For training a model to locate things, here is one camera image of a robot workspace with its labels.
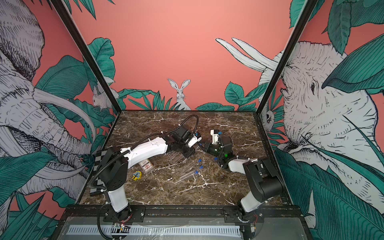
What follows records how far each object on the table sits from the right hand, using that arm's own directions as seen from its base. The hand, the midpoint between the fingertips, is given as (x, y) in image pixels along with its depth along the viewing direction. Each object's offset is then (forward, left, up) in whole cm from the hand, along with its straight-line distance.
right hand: (196, 142), depth 86 cm
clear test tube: (-2, +16, -13) cm, 21 cm away
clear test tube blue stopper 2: (-17, +8, -13) cm, 23 cm away
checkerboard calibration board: (-25, +54, -10) cm, 60 cm away
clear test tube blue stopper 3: (-5, +11, -13) cm, 18 cm away
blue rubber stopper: (-3, -12, -15) cm, 19 cm away
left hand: (-3, +1, -3) cm, 4 cm away
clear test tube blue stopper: (-10, -1, -14) cm, 17 cm away
